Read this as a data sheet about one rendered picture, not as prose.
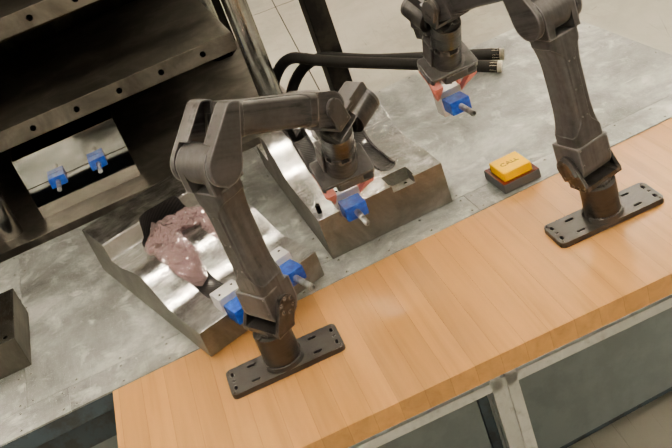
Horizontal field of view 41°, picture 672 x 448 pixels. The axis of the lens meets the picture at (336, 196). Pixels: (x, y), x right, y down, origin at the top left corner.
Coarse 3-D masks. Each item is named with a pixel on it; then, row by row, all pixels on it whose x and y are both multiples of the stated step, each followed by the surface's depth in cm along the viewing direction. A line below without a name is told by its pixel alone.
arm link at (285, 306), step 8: (280, 296) 140; (288, 296) 141; (280, 304) 140; (288, 304) 141; (280, 312) 140; (288, 312) 141; (248, 320) 145; (256, 320) 146; (264, 320) 145; (280, 320) 140; (288, 320) 142; (248, 328) 145; (256, 328) 144; (264, 328) 143; (272, 328) 142; (280, 328) 140; (288, 328) 142; (272, 336) 142; (280, 336) 141
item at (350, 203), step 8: (336, 192) 166; (344, 192) 166; (352, 192) 166; (336, 200) 166; (344, 200) 166; (352, 200) 165; (360, 200) 164; (336, 208) 168; (344, 208) 163; (352, 208) 163; (360, 208) 164; (344, 216) 166; (352, 216) 164; (360, 216) 161; (368, 224) 159
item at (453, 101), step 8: (448, 88) 179; (456, 88) 180; (448, 96) 179; (456, 96) 178; (464, 96) 177; (440, 104) 180; (448, 104) 177; (456, 104) 176; (464, 104) 176; (440, 112) 182; (448, 112) 179; (456, 112) 177; (472, 112) 173
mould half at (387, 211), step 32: (384, 128) 189; (288, 160) 187; (416, 160) 173; (288, 192) 190; (320, 192) 175; (384, 192) 168; (416, 192) 170; (448, 192) 172; (320, 224) 166; (352, 224) 168; (384, 224) 170
